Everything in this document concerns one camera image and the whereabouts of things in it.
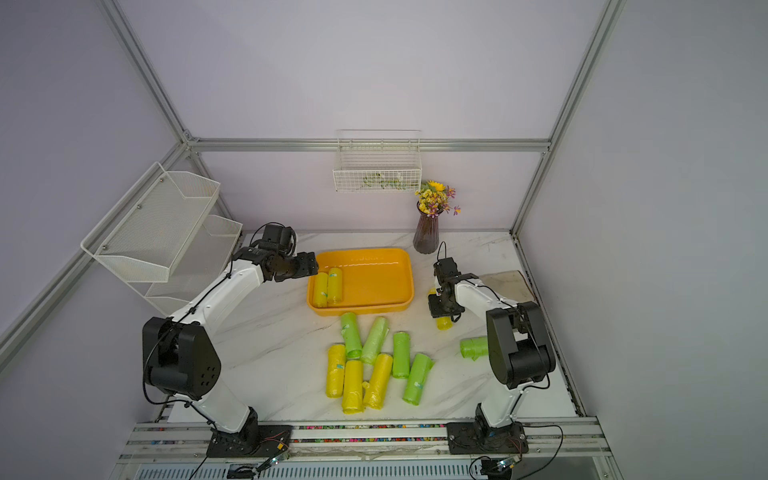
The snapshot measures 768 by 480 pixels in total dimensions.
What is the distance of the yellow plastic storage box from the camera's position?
0.98 m

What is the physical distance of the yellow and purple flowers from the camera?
0.98 m

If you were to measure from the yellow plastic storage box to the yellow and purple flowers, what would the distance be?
7.2 inches

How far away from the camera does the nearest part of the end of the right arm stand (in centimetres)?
72
